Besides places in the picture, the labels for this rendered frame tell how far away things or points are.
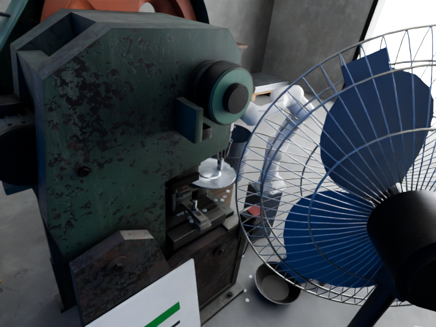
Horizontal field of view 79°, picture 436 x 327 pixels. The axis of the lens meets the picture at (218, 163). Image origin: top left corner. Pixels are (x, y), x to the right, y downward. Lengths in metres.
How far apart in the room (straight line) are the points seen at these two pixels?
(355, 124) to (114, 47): 0.55
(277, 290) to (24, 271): 1.62
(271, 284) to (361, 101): 1.64
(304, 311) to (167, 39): 1.69
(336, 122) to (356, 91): 0.06
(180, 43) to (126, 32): 0.15
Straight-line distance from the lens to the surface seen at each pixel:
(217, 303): 1.79
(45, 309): 1.96
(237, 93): 0.79
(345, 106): 0.45
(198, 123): 0.78
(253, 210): 1.26
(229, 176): 1.40
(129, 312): 1.21
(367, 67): 0.48
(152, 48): 0.76
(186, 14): 1.45
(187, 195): 1.28
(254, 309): 1.85
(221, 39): 0.90
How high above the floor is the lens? 1.59
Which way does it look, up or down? 33 degrees down
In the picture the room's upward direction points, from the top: 7 degrees clockwise
